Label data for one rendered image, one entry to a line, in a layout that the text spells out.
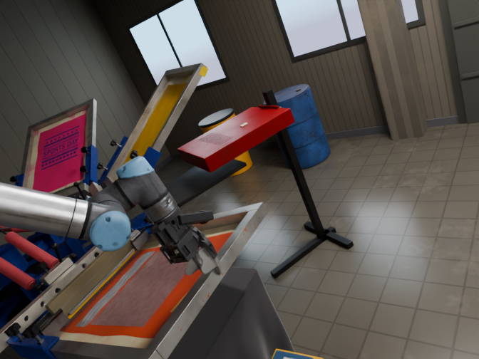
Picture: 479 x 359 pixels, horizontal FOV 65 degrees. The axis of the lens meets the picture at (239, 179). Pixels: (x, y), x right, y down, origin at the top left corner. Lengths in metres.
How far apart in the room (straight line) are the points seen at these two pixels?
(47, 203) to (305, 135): 3.35
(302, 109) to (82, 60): 3.29
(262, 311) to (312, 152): 2.83
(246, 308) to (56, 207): 0.71
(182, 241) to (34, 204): 0.34
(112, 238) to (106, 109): 5.13
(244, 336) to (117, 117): 4.97
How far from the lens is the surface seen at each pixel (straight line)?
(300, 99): 3.83
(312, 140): 3.97
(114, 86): 6.00
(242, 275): 1.30
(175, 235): 0.93
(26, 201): 0.76
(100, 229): 0.75
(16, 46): 5.53
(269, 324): 1.39
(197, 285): 0.98
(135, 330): 1.10
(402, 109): 3.96
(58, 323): 1.42
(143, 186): 0.88
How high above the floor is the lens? 1.71
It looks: 23 degrees down
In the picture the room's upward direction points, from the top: 24 degrees counter-clockwise
